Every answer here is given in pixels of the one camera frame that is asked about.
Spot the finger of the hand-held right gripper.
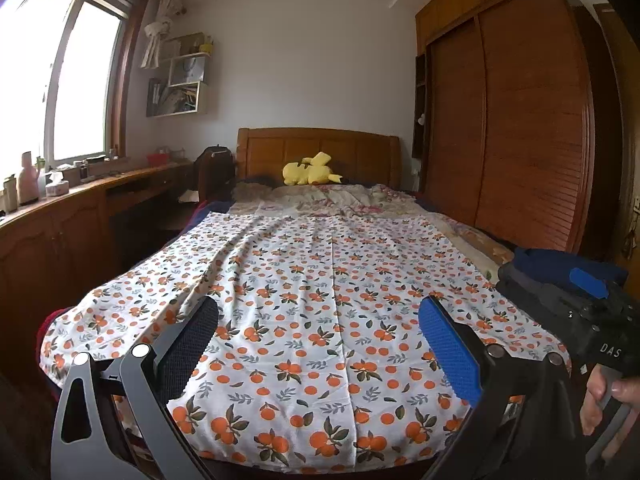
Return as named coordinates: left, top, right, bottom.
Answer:
left=560, top=266, right=631, bottom=318

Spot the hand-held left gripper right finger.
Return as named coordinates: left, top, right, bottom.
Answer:
left=419, top=296, right=586, bottom=480

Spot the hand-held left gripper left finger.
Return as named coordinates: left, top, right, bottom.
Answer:
left=50, top=296, right=219, bottom=480

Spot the navy blue blazer jacket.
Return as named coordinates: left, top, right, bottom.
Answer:
left=512, top=247, right=630, bottom=286

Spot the person's right hand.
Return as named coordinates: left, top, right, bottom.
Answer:
left=580, top=364, right=640, bottom=436

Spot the dark grey cloth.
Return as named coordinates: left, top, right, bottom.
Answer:
left=496, top=260, right=571, bottom=306

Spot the wooden door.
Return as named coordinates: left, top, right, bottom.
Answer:
left=595, top=5, right=640, bottom=271

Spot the bed with orange-print sheet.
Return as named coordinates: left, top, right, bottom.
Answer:
left=39, top=210, right=573, bottom=463

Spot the dark blue bed sheet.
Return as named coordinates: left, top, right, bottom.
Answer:
left=182, top=200, right=236, bottom=233

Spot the dark red blanket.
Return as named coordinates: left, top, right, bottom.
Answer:
left=37, top=307, right=76, bottom=356

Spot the wooden desk cabinet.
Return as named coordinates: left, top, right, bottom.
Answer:
left=0, top=160, right=196, bottom=321

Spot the dark brown chair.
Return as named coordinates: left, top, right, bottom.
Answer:
left=195, top=145, right=236, bottom=201

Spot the wooden slatted wardrobe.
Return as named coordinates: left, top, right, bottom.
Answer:
left=414, top=0, right=601, bottom=256

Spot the floral quilt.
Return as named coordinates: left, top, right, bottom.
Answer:
left=231, top=182, right=516, bottom=261

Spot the tissue box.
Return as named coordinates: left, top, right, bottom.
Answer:
left=45, top=172, right=69, bottom=198

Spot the yellow plush toy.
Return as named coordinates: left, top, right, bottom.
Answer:
left=282, top=151, right=344, bottom=186

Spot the wooden bed headboard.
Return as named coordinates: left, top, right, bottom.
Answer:
left=236, top=127, right=402, bottom=191

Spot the pink bottle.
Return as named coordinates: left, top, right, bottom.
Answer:
left=17, top=152, right=40, bottom=206

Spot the wooden framed window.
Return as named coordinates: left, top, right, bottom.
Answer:
left=0, top=0, right=151, bottom=186

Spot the tied cream curtain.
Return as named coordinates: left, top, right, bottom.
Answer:
left=140, top=0, right=186, bottom=68

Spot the white wall shelf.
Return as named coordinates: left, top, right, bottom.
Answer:
left=146, top=32, right=216, bottom=118

